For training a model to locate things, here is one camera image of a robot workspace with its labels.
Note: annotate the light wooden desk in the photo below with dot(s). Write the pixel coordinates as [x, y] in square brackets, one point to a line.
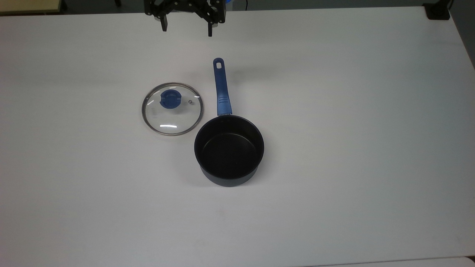
[26, 5]

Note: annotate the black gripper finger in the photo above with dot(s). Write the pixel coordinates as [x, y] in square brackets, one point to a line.
[210, 29]
[164, 24]

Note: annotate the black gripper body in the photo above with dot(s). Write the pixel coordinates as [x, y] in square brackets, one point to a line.
[185, 5]

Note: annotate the black table clamp mount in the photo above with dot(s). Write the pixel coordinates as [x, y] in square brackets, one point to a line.
[437, 11]

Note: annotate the glass lid with blue knob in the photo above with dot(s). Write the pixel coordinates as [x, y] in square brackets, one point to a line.
[172, 109]

